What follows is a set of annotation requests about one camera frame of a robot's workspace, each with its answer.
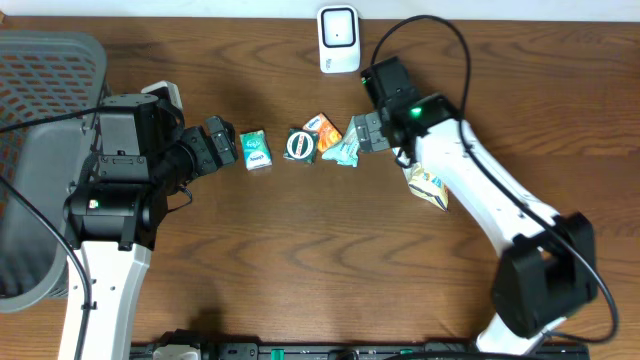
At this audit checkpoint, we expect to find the orange tissue packet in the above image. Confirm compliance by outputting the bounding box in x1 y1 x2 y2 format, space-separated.
303 113 342 153

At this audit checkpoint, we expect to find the yellow printed bag pack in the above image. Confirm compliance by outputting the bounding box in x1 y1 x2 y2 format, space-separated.
402 163 449 212

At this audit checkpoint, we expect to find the dark green round-logo packet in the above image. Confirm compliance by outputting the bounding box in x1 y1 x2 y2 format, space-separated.
283 128 319 164

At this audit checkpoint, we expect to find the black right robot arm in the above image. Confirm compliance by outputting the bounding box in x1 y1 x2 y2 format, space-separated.
352 94 603 355

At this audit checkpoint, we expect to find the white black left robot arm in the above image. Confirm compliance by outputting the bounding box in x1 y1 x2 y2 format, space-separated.
58 90 238 359

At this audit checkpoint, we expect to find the grey plastic shopping basket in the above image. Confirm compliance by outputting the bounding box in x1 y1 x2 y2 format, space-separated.
1 30 108 313

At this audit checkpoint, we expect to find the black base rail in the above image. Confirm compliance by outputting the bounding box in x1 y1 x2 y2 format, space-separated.
129 329 591 360

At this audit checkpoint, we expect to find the white barcode scanner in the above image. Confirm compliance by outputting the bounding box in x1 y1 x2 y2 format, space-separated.
316 5 361 74

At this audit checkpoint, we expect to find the white teal tissue pack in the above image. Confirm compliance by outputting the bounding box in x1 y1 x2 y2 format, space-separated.
240 130 272 171

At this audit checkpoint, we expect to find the teal snack packet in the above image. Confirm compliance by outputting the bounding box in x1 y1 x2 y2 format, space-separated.
322 117 360 168

